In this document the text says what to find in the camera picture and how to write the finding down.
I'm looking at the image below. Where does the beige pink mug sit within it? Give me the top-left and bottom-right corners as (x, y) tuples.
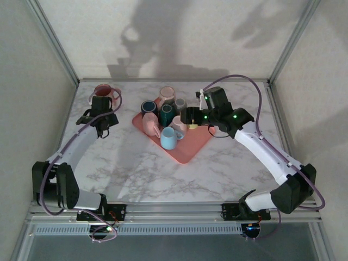
(158, 86), (177, 105)

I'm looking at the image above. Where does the aluminium frame post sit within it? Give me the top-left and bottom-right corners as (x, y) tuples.
(308, 221), (335, 261)
(26, 0), (80, 85)
(10, 219), (38, 261)
(267, 0), (323, 85)

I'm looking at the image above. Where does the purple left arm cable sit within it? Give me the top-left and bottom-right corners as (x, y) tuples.
(39, 88), (123, 243)

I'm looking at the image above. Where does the pale pink mug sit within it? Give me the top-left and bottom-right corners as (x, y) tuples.
(167, 115), (188, 136)

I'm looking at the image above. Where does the aluminium lower frame post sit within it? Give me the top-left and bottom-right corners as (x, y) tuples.
(10, 219), (38, 261)
(308, 221), (335, 261)

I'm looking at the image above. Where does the aluminium front rail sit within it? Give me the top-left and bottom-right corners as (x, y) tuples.
(26, 201), (323, 224)

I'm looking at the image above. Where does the light blue mug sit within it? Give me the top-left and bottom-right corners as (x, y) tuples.
(159, 127), (184, 150)

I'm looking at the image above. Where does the navy blue mug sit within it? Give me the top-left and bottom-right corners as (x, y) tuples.
(140, 100), (158, 116)

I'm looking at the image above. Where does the salmon pink plastic tray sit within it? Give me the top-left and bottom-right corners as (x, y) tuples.
(132, 110), (218, 165)

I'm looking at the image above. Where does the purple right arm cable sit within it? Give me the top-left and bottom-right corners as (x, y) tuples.
(201, 74), (326, 241)

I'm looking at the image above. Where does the pink ghost print mug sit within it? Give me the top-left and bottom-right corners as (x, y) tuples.
(93, 83), (123, 110)

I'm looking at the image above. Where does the grey slotted cable duct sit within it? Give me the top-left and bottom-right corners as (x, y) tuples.
(32, 226), (244, 236)

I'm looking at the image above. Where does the aluminium side rail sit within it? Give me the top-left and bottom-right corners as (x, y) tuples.
(265, 83), (319, 204)

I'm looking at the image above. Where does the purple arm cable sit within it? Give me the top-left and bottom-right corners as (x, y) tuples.
(201, 74), (326, 241)
(39, 88), (123, 243)

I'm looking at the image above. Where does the grey mug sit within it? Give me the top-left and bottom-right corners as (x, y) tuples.
(173, 97), (188, 112)

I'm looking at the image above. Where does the dark teal mug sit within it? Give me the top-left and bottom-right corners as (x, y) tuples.
(159, 104), (175, 128)

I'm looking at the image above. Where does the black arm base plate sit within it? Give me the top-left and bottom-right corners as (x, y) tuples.
(221, 203), (272, 221)
(76, 203), (128, 222)

